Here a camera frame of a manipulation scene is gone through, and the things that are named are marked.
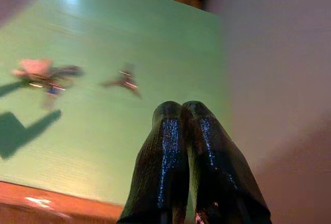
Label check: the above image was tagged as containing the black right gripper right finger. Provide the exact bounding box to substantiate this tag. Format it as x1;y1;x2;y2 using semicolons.
180;100;273;224

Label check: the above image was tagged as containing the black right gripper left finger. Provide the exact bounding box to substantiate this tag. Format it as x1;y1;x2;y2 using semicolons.
117;101;191;224

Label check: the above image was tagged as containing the small dark key bunch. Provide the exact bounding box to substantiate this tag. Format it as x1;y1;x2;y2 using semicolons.
99;63;143;99

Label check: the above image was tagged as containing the green table mat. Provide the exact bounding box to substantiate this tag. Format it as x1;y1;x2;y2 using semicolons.
0;0;233;206

